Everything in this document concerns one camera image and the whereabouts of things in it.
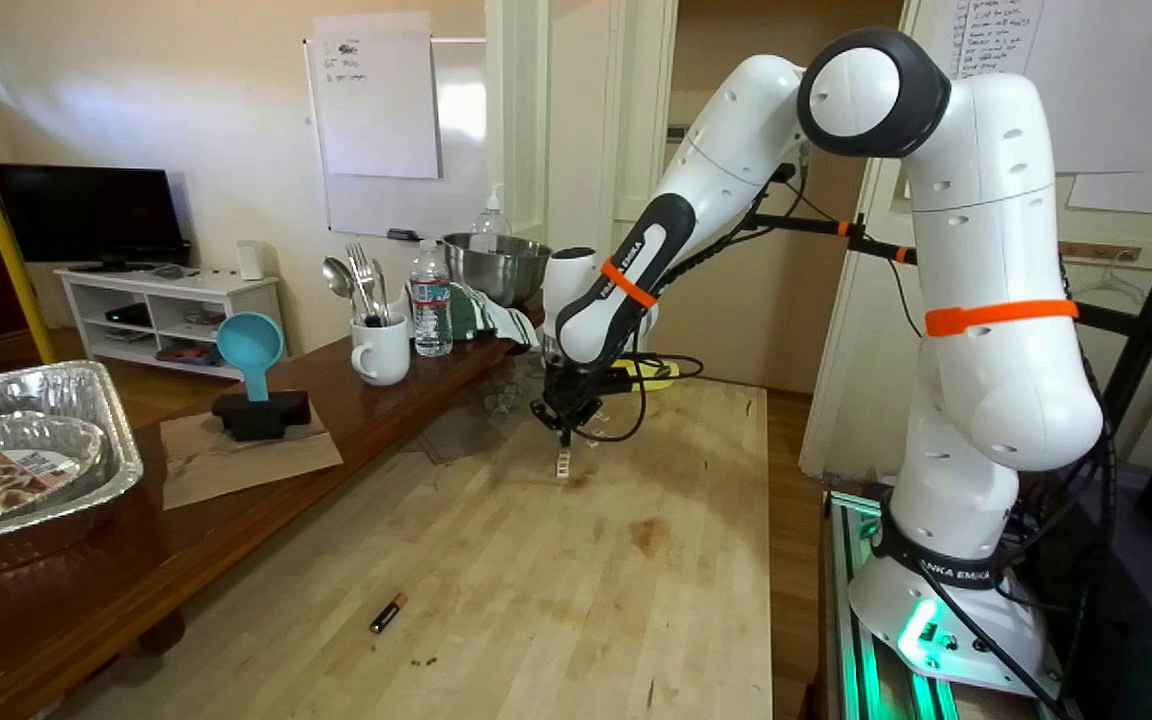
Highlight blue plastic scoop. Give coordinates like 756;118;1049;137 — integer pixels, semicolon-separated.
211;310;289;408

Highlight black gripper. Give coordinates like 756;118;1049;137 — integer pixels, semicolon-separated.
537;358;609;456

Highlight steel mixing bowl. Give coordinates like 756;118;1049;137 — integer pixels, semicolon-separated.
435;227;555;310

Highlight aluminium frame with green light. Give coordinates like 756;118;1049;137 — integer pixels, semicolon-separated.
814;486;1071;720

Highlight green striped white towel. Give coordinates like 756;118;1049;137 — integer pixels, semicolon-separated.
450;278;543;352

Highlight metal spoon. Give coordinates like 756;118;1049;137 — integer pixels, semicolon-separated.
319;252;365;323

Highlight black marker pen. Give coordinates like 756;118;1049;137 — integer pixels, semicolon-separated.
365;593;409;642

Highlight clear plastic water bottle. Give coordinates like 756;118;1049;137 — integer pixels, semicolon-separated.
404;237;456;362

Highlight black boom bar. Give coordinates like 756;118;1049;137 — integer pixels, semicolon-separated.
734;213;1152;352

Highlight yellow level stick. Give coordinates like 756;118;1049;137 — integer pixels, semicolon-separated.
0;196;62;367

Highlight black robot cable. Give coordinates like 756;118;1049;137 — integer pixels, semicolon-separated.
572;157;836;447

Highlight brown wooden counter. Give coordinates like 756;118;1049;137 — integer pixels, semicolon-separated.
0;283;559;720

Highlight black television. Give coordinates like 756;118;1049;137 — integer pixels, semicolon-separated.
0;159;198;272

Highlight white mug with utensils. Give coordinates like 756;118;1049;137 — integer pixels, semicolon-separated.
347;310;416;391

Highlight grey robot mounting plate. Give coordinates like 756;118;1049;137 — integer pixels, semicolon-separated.
848;554;1062;703

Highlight narrow orange arm strap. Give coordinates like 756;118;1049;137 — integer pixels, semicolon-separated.
598;255;665;311

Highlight white door frame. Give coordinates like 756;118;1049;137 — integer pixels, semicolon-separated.
481;0;684;335

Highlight white wall whiteboard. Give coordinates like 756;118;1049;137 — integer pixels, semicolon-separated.
301;38;491;243

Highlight white TV shelf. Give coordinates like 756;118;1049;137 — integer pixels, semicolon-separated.
57;264;289;385

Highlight aluminium foil tray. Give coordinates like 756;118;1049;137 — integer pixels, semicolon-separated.
0;358;148;560

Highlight wide orange arm strap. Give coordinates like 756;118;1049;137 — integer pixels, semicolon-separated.
924;298;1085;339

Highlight clear pump soap bottle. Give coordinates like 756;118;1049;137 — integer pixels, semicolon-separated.
468;178;512;255

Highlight white flipchart paper sheet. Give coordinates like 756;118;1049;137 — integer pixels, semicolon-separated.
307;13;444;185

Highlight dark equipment cabinet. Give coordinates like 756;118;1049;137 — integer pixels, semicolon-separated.
1032;456;1152;720

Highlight black stand base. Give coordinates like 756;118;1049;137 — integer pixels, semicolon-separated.
209;388;317;443

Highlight brown cardboard sheet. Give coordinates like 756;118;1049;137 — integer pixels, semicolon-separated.
154;403;347;517

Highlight handwritten white wall sheet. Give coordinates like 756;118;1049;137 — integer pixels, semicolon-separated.
907;0;1152;216

